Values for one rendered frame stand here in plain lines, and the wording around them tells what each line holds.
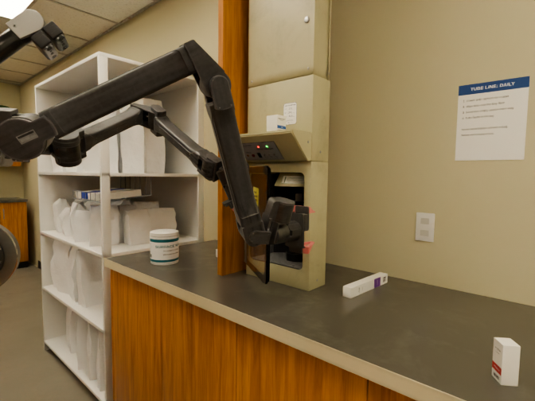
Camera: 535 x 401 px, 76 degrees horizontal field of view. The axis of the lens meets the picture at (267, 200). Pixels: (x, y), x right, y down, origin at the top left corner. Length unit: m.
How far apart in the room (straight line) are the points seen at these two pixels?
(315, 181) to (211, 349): 0.70
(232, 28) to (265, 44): 0.17
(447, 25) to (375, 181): 0.65
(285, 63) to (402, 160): 0.62
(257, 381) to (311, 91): 0.96
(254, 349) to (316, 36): 1.06
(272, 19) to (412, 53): 0.58
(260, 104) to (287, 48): 0.23
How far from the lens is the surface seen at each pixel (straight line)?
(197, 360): 1.41
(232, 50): 1.52
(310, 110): 1.25
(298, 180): 1.31
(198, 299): 1.26
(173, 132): 1.37
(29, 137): 0.77
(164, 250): 1.65
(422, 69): 1.58
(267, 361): 1.13
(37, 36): 1.07
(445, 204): 1.49
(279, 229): 0.92
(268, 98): 1.39
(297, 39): 1.36
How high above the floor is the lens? 1.36
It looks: 4 degrees down
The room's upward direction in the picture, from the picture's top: 1 degrees clockwise
